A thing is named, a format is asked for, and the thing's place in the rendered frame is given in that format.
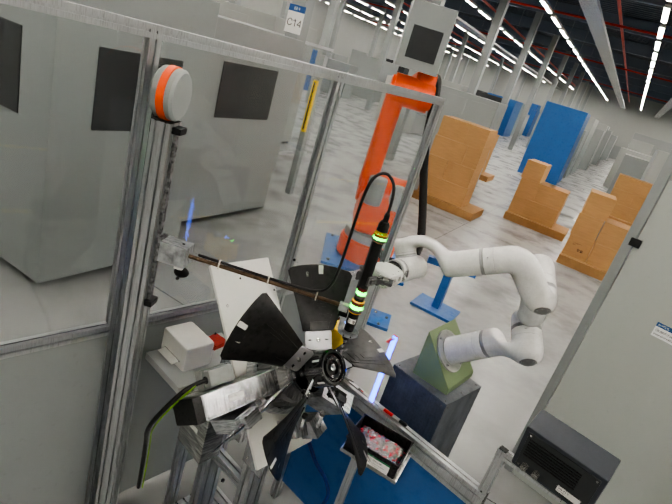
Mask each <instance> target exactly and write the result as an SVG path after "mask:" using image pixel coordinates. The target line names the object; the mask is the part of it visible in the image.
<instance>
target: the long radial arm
mask: <svg viewBox="0 0 672 504"><path fill-rule="evenodd" d="M279 390H280V386H279V383H278V380H277V374H276V369H275V368H273V369H266V370H260V371H257V372H255V373H250V374H245V375H242V376H239V377H237V378H235V380H233V382H229V383H226V384H223V385H221V386H218V387H215V388H211V389H208V390H205V391H197V392H195V393H192V394H189V395H186V396H185V397H192V396H201V399H202V403H203V407H204V412H205V416H206V421H209V420H211V419H214V418H216V417H218V416H221V415H223V414H226V413H228V412H230V411H233V410H235V409H238V408H240V407H242V406H245V405H247V404H250V403H252V402H254V401H257V400H259V399H262V398H264V397H267V396H269V395H271V394H274V393H276V392H277V391H279Z"/></svg>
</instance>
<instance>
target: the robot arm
mask: <svg viewBox="0 0 672 504"><path fill-rule="evenodd" d="M418 247H423V248H426V249H428V250H430V251H431V252H432V253H433V254H434V256H435V257H436V259H437V261H438V263H439V265H440V268H441V271H442V273H443V274H444V275H445V276H446V277H464V276H479V275H492V274H505V273H508V274H510V275H511V276H512V278H513V281H514V283H515V285H516V288H517V290H518V293H519V295H520V297H521V299H520V305H519V309H518V310H516V311H514V312H513V314H512V316H511V341H510V342H507V340H506V338H505V336H504V334H503V333H502V332H501V330H499V329H498V328H487V329H483V330H478V331H474V332H469V333H464V334H460V335H454V334H453V333H452V332H451V331H450V330H442V331H441V332H440V333H439V335H438V337H437V351H438V356H439V358H440V361H441V363H442V365H443V366H444V368H445V369H446V370H447V371H449V372H452V373H453V372H457V371H458V370H459V369H460V367H461V364H462V363H463V362H469V361H474V360H480V359H485V358H491V357H497V356H504V357H507V358H509V359H511V360H513V361H515V362H517V363H518V364H520V365H523V366H528V367H529V366H534V365H536V364H538V363H539V362H540V361H541V360H542V358H543V353H544V347H543V332H542V323H543V322H544V320H545V319H546V316H547V314H549V313H551V312H553V311H554V310H555V308H556V306H557V302H558V295H557V285H556V274H555V266H554V263H553V261H552V259H551V258H550V257H549V256H547V255H544V254H534V255H533V254H532V253H531V252H530V251H528V250H527V249H525V248H523V247H520V246H514V245H510V246H499V247H490V248H480V249H471V250H462V251H450V250H448V249H447V248H445V247H444V246H443V245H442V244H441V243H440V242H438V241H437V240H435V239H433V238H431V237H429V236H425V235H412V236H404V237H399V238H397V239H396V240H395V242H394V250H395V259H392V260H389V261H388V262H377V264H376V267H375V270H374V273H373V275H372V277H368V279H367V282H366V286H367V287H368V286H372V285H374V284H375V285H376V286H379V287H381V288H383V289H388V288H391V287H394V286H396V285H397V284H399V283H401V282H405V281H409V280H413V279H417V278H421V277H423V276H424V275H425V274H426V272H427V263H426V261H425V259H424V258H423V257H421V256H419V255H417V252H416V248H418Z"/></svg>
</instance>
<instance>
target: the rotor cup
mask: <svg viewBox="0 0 672 504"><path fill-rule="evenodd" d="M312 351H314V352H315V353H314V354H313V356H312V357H311V358H310V359H309V360H308V361H307V362H306V363H305V364H304V365H303V366H302V367H301V368H300V369H299V370H298V371H293V370H291V377H292V380H293V383H294V384H295V386H296V387H297V388H298V389H299V390H300V391H302V390H303V389H305V390H306V388H307V386H308V384H309V382H310V380H311V379H312V378H313V385H312V388H311V391H310V393H313V392H316V391H317V390H319V389H320V388H326V387H335V386H338V385H340V384H341V383H342V382H343V380H344V378H345V375H346V363H345V360H344V357H343V356H342V354H341V353H340V352H339V351H338V350H336V349H331V348H330V349H324V350H317V351H316V350H312ZM312 360H319V362H313V363H312ZM332 364H334V365H335V370H334V371H332V370H331V365H332ZM320 382H324V383H325V384H317V383H320Z"/></svg>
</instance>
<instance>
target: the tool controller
mask: <svg viewBox="0 0 672 504"><path fill-rule="evenodd" d="M512 463H513V464H515V465H516V466H517V467H519V468H520V469H521V470H522V471H524V472H525V473H527V474H528V475H529V476H531V478H532V479H534V480H536V481H537V482H539V483H540V484H541V485H543V486H544V487H545V488H547V489H548V490H549V491H551V492H552V493H553V494H555V495H556V496H557V497H559V498H560V499H562V500H563V501H564V502H566V503H567V504H595V503H596V501H597V500H598V498H599V497H600V495H601V494H602V492H603V491H604V489H605V488H606V486H607V485H608V483H609V481H610V480H611V478H612V476H613V475H614V473H615V471H616V470H617V468H618V466H619V464H620V463H621V460H620V459H619V458H617V457H616V456H614V455H612V454H611V453H609V452H608V451H606V450H605V449H603V448H602V447H600V446H599V445H597V444H596V443H594V442H593V441H591V440H590V439H588V438H587V437H585V436H583V435H582V434H580V433H579V432H577V431H576V430H574V429H573V428H571V427H570V426H568V425H567V424H565V423H564V422H562V421H561V420H559V419H558V418H556V417H555V416H553V415H551V414H550V413H548V412H547V411H545V410H544V409H542V410H541V411H540V412H539V413H538V414H537V415H536V417H535V418H534V419H533V420H532V421H531V422H530V424H529V425H528V426H527V428H526V430H525V433H524V435H523V437H522V439H521V441H520V443H519V446H518V448H517V450H516V452H515V454H514V456H513V459H512Z"/></svg>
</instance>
